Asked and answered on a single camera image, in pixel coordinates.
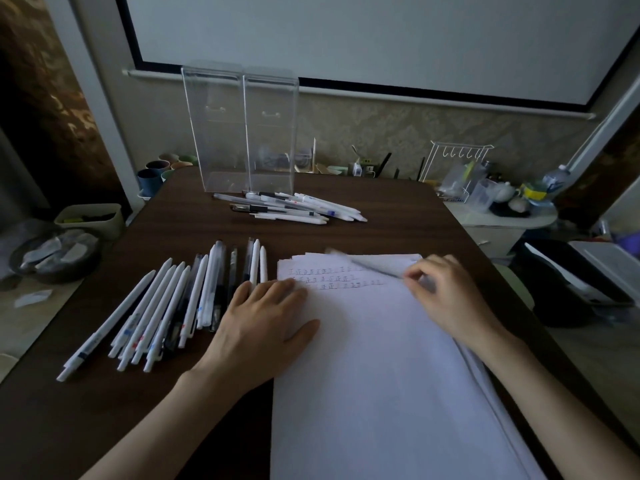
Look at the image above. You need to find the person's left hand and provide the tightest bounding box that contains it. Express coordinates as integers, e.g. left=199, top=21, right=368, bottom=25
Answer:
left=189, top=278, right=321, bottom=397

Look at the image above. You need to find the person's right hand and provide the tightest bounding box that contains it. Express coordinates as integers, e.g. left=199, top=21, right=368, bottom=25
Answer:
left=402, top=253, right=511, bottom=353

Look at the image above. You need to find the stack of white paper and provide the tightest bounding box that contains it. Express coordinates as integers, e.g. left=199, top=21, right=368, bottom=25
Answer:
left=269, top=252, right=549, bottom=480

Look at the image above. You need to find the pile of pens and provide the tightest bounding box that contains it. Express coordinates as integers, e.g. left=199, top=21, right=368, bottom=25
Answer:
left=213, top=190, right=369, bottom=225

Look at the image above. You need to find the person's right forearm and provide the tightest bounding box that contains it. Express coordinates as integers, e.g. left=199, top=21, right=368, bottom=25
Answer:
left=472, top=329, right=640, bottom=480

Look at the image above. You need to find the person's left forearm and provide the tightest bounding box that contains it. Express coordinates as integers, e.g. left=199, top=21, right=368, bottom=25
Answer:
left=79, top=369, right=241, bottom=480

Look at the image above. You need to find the white low cabinet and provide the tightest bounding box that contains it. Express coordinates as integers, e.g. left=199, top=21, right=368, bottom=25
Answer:
left=445, top=199, right=559, bottom=261

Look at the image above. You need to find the black bag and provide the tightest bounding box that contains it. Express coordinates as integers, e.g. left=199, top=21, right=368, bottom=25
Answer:
left=512, top=239, right=636, bottom=328

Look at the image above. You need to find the black round tray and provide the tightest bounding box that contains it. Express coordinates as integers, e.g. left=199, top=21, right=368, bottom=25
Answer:
left=489, top=202, right=532, bottom=218

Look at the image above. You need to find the clear plastic measuring jug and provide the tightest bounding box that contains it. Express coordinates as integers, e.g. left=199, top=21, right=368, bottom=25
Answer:
left=469, top=178, right=500, bottom=214

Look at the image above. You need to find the black router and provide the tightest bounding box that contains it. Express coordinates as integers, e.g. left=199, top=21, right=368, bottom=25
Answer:
left=375, top=153, right=426, bottom=181

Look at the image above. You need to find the clear plastic bottle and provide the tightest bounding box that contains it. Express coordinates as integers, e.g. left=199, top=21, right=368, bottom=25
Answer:
left=542, top=164, right=572, bottom=193

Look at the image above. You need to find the beige plastic bin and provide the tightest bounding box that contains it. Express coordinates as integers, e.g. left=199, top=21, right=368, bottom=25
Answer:
left=53, top=203, right=125, bottom=241

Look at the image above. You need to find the group of colourful cups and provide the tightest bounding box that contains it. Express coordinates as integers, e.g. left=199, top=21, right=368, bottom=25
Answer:
left=136, top=153, right=199, bottom=201

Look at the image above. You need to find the white paper scrap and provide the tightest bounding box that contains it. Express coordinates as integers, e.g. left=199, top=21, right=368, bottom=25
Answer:
left=13, top=289, right=53, bottom=309

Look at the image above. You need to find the grey curtain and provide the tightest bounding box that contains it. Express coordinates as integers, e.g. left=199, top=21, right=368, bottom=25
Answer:
left=0, top=127, right=49, bottom=221

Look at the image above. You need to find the white projector screen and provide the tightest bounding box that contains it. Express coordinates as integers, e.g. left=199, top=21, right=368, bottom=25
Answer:
left=115, top=0, right=640, bottom=118

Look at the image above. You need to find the white wire hook rack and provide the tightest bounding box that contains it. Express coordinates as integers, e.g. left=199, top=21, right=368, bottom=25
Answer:
left=419, top=141, right=495, bottom=203

